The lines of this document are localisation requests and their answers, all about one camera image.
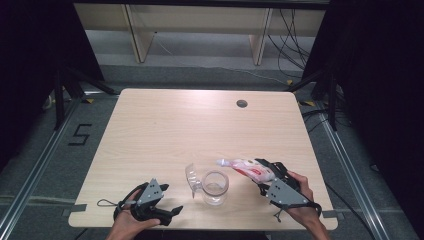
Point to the person's left hand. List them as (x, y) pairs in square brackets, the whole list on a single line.
[(128, 223)]

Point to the grey tape strip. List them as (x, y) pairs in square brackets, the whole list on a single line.
[(78, 208), (333, 215)]

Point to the yellow black tape piece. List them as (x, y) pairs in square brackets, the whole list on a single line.
[(308, 103), (89, 100), (289, 82)]

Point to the black curtain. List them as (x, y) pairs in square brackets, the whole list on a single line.
[(26, 50), (383, 66)]

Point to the aluminium floor rail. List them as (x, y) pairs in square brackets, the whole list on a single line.
[(33, 176), (350, 176)]

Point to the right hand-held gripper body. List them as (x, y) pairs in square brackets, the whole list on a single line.
[(285, 195)]

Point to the person's right hand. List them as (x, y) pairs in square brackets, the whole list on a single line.
[(305, 215)]

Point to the clear plastic cup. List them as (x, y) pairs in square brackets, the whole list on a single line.
[(215, 196)]

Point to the red and white sugar bag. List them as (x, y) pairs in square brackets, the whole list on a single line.
[(253, 171)]

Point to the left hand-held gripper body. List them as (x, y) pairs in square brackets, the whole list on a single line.
[(151, 193)]

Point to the light wooden shelf unit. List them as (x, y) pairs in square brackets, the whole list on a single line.
[(200, 20)]

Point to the grey table grommet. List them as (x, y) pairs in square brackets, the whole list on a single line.
[(242, 103)]

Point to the black metal stand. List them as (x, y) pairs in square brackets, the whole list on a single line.
[(332, 100), (59, 100)]

